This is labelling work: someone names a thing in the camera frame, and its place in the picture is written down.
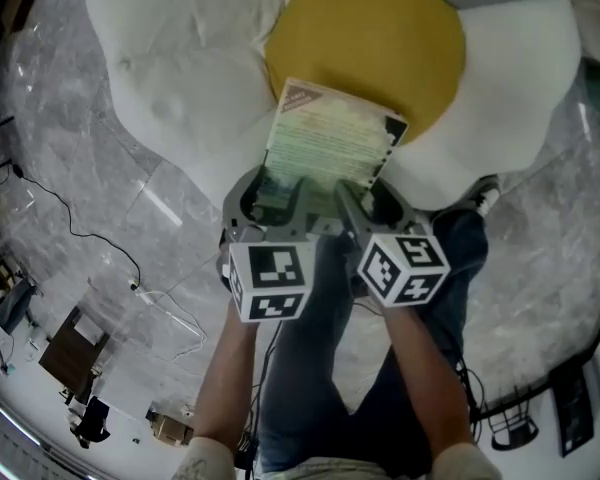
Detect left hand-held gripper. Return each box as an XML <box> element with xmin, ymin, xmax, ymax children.
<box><xmin>214</xmin><ymin>164</ymin><xmax>321</xmax><ymax>324</ymax></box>

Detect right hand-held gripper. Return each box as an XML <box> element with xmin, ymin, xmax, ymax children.
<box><xmin>335</xmin><ymin>180</ymin><xmax>452</xmax><ymax>309</ymax></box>

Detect green snack packet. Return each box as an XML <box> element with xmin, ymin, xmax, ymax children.
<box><xmin>252</xmin><ymin>77</ymin><xmax>410</xmax><ymax>214</ymax></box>

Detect white flower-shaped floor cushion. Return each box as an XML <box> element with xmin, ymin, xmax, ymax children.
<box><xmin>84</xmin><ymin>0</ymin><xmax>600</xmax><ymax>209</ymax></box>

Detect person's left forearm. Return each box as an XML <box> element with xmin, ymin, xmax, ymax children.
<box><xmin>192</xmin><ymin>312</ymin><xmax>281</xmax><ymax>449</ymax></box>

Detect person's right forearm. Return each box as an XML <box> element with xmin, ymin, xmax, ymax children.
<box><xmin>379</xmin><ymin>302</ymin><xmax>476</xmax><ymax>454</ymax></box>

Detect person's right sneaker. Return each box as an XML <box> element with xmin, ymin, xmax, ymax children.
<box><xmin>432</xmin><ymin>175</ymin><xmax>501</xmax><ymax>219</ymax></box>

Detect person's blue jeans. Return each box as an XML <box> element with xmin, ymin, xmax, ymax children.
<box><xmin>257</xmin><ymin>207</ymin><xmax>490</xmax><ymax>474</ymax></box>

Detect cardboard box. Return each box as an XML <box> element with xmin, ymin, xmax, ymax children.
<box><xmin>149</xmin><ymin>410</ymin><xmax>194</xmax><ymax>447</ymax></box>

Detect dark wooden desk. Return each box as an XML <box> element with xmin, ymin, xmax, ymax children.
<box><xmin>38</xmin><ymin>306</ymin><xmax>112</xmax><ymax>405</ymax></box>

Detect person's beige shirt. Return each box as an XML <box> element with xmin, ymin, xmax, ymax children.
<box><xmin>172</xmin><ymin>435</ymin><xmax>504</xmax><ymax>480</ymax></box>

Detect black cable bundle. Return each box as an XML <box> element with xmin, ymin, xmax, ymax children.
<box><xmin>449</xmin><ymin>337</ymin><xmax>486</xmax><ymax>444</ymax></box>

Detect black floor cable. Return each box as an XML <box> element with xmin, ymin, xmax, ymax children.
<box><xmin>12</xmin><ymin>160</ymin><xmax>142</xmax><ymax>289</ymax></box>

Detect black wire basket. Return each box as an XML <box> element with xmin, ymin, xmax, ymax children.
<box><xmin>489</xmin><ymin>392</ymin><xmax>540</xmax><ymax>452</ymax></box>

